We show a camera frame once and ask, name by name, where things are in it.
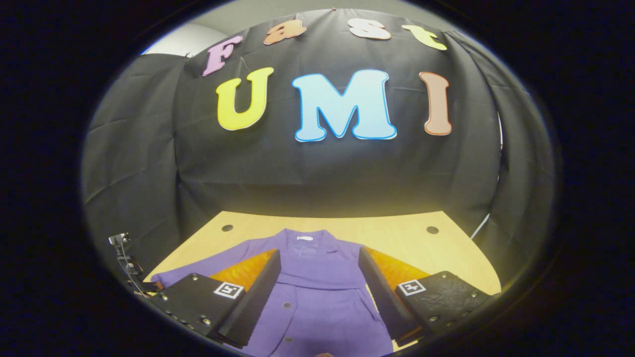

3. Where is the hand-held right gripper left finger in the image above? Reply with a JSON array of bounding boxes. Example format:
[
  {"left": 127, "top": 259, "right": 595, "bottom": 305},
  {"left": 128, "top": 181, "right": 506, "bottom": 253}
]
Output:
[{"left": 149, "top": 249, "right": 282, "bottom": 349}]

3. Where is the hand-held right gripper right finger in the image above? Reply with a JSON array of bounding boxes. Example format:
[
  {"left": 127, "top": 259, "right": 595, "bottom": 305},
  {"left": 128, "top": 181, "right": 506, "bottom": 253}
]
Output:
[{"left": 358, "top": 246, "right": 497, "bottom": 348}]

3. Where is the purple knit cardigan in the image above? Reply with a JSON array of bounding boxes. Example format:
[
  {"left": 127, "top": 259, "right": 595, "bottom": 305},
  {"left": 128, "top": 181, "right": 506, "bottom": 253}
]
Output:
[{"left": 151, "top": 228, "right": 395, "bottom": 357}]

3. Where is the black backdrop cloth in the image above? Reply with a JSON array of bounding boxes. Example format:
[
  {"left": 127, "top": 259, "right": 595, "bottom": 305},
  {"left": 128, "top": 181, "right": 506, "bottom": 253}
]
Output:
[{"left": 82, "top": 7, "right": 556, "bottom": 293}]

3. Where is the white cable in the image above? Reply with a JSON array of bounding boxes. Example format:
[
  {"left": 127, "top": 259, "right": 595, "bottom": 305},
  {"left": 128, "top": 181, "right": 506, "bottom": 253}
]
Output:
[{"left": 470, "top": 213, "right": 491, "bottom": 239}]

